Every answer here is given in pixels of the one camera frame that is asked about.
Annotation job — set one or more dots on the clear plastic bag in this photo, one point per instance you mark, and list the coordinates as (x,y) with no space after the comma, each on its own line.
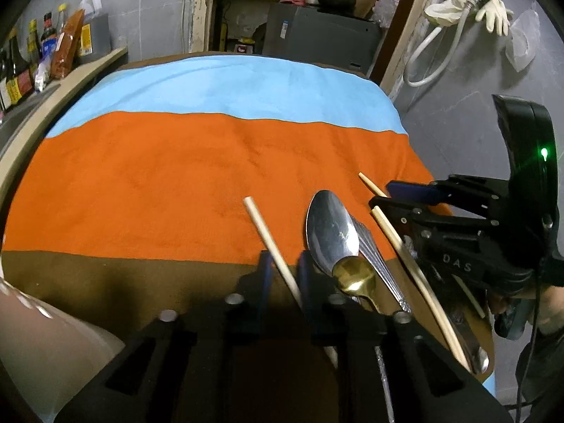
(522,44)

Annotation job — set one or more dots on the gold spoon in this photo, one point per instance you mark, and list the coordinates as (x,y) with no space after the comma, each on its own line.
(354,277)

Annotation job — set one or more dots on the red-brown spice packet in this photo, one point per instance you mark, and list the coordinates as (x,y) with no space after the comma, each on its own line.
(66,48)

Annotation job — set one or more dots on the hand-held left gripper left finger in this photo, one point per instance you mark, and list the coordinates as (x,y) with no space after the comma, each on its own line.
(268,282)

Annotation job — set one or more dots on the cream rubber glove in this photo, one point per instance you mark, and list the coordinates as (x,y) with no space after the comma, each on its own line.
(495,11)
(447,9)

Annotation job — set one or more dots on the large silver spoon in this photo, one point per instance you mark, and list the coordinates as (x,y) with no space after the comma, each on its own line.
(328,229)

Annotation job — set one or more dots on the person's dark clothing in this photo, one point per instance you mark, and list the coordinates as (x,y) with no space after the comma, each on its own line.
(544,379)

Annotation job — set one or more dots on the red-capped dark bottle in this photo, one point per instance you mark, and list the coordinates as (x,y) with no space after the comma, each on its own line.
(48,31)

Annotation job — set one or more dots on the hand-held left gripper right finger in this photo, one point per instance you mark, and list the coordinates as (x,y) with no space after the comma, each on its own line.
(305,282)

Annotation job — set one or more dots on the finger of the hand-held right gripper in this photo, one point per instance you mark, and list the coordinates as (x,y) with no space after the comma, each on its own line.
(412,193)
(445,251)

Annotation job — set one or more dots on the grey cabinet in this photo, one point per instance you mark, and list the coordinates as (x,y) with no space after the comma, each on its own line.
(317,35)

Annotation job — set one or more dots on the beige kitchen counter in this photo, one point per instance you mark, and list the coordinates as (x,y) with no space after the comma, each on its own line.
(83,70)

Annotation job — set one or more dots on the wooden door frame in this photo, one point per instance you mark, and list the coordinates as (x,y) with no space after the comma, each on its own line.
(205,9)

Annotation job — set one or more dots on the yellow-capped clear bottle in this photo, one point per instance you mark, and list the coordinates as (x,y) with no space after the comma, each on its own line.
(63,17)

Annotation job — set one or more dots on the small silver spoon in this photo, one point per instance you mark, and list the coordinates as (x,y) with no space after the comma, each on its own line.
(478,357)

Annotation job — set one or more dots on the person's right hand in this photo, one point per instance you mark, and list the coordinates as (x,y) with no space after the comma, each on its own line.
(553,310)

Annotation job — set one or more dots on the blue orange brown striped cloth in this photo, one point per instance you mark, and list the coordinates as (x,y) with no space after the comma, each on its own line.
(176,163)

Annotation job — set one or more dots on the cooking oil jug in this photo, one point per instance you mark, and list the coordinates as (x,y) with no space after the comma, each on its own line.
(94,31)

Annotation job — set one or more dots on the slim dark sauce bottle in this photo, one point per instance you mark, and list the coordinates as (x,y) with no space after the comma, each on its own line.
(33,44)

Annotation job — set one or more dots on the soy sauce bottle yellow label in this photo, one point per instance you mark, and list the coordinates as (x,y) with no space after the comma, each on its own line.
(20,83)

